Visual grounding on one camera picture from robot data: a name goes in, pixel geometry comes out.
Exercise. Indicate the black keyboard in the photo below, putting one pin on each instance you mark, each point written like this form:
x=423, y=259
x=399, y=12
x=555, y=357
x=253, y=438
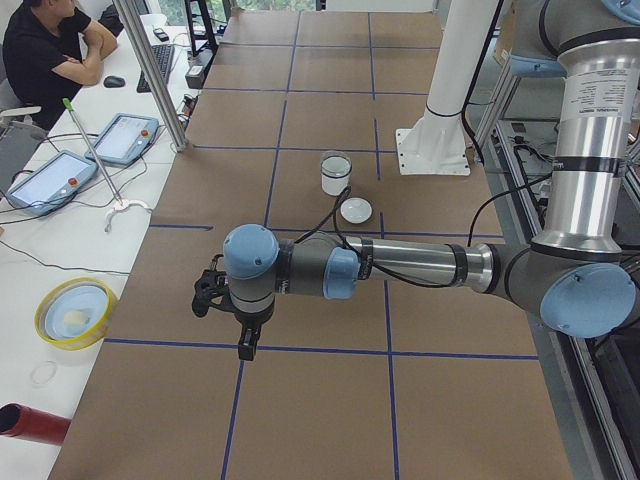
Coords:
x=163, y=54

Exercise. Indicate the aluminium frame post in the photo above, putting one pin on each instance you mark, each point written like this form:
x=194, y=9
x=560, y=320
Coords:
x=142, y=48

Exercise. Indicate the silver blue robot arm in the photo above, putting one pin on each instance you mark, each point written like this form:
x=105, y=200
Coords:
x=569, y=275

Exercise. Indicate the grabber stick with green handle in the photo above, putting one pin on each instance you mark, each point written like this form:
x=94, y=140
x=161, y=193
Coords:
x=120, y=204

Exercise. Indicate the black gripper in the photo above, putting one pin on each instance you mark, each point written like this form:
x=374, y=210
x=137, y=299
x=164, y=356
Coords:
x=248, y=320

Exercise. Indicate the near teach pendant tablet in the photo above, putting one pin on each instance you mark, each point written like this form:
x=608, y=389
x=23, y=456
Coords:
x=53, y=184

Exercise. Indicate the teach pendant tablet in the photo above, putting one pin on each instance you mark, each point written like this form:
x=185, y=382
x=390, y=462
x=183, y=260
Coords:
x=125, y=138
x=53, y=184

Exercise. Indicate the white cup lid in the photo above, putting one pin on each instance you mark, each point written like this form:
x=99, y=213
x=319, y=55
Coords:
x=356, y=210

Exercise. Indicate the yellow tape roll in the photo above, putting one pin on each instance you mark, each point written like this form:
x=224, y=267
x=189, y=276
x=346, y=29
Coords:
x=75, y=314

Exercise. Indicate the person in black shirt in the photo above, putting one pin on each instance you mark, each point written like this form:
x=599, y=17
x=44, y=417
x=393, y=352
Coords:
x=51, y=50

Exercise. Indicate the grey power adapter box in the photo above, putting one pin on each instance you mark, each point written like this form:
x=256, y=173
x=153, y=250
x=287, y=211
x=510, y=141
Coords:
x=198, y=68

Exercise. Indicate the white enamel cup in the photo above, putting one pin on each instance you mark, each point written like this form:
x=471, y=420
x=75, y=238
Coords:
x=333, y=186

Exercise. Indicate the black computer mouse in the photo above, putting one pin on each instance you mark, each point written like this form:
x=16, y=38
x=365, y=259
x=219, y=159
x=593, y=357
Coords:
x=112, y=81

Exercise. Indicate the red cylinder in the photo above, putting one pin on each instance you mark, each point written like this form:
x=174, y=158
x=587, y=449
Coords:
x=26, y=423

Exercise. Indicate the far teach pendant tablet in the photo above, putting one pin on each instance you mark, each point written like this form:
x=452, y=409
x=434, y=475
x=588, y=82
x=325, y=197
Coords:
x=125, y=138

